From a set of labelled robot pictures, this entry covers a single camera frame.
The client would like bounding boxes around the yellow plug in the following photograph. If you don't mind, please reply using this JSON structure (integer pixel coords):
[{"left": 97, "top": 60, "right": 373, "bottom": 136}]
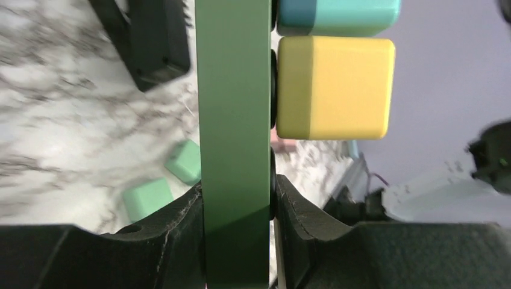
[{"left": 276, "top": 36, "right": 396, "bottom": 140}]

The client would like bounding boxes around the green plug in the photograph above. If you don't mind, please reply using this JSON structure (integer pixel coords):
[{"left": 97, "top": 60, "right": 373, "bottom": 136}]
[
  {"left": 165, "top": 139, "right": 201, "bottom": 186},
  {"left": 122, "top": 178, "right": 174, "bottom": 222}
]

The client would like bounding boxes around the green power strip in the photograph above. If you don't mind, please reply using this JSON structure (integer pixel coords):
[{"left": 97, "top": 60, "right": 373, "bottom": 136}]
[{"left": 195, "top": 0, "right": 271, "bottom": 288}]

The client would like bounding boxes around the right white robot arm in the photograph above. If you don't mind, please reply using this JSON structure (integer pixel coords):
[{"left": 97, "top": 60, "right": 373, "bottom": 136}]
[{"left": 324, "top": 120, "right": 510, "bottom": 228}]

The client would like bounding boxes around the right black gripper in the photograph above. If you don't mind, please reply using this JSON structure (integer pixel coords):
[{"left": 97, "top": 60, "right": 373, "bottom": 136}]
[{"left": 466, "top": 120, "right": 510, "bottom": 195}]

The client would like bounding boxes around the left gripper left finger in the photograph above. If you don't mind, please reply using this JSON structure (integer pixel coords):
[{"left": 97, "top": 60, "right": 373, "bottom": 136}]
[{"left": 1, "top": 184, "right": 205, "bottom": 288}]

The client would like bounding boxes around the black power strip middle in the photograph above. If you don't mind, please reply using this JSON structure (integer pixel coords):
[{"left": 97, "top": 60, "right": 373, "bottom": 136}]
[{"left": 89, "top": 0, "right": 191, "bottom": 92}]

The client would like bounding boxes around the pink plug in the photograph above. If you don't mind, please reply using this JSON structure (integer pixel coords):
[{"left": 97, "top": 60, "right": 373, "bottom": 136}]
[{"left": 270, "top": 128, "right": 297, "bottom": 154}]

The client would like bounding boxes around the blue plug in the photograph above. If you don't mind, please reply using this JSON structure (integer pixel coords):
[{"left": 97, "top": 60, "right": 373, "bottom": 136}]
[{"left": 277, "top": 0, "right": 401, "bottom": 37}]

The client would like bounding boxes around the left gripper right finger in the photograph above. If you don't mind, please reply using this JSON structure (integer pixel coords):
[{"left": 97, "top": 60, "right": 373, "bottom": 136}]
[{"left": 275, "top": 175, "right": 510, "bottom": 288}]

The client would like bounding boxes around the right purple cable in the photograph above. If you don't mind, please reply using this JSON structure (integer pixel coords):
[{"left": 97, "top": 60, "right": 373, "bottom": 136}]
[{"left": 365, "top": 171, "right": 390, "bottom": 192}]

